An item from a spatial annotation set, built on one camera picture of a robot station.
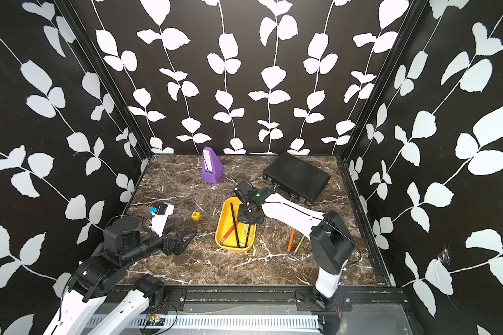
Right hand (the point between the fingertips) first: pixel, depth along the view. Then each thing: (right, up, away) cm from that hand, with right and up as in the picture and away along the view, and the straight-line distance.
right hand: (241, 216), depth 85 cm
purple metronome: (-16, +20, +19) cm, 32 cm away
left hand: (-15, +1, -18) cm, 24 cm away
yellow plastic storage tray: (-5, -9, +5) cm, 12 cm away
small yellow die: (-21, -2, +8) cm, 23 cm away
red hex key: (-6, -8, +6) cm, 12 cm away
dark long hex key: (-3, -6, +6) cm, 9 cm away
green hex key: (+25, -12, +3) cm, 28 cm away
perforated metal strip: (-5, -33, -14) cm, 37 cm away
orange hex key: (+21, -12, +3) cm, 24 cm away
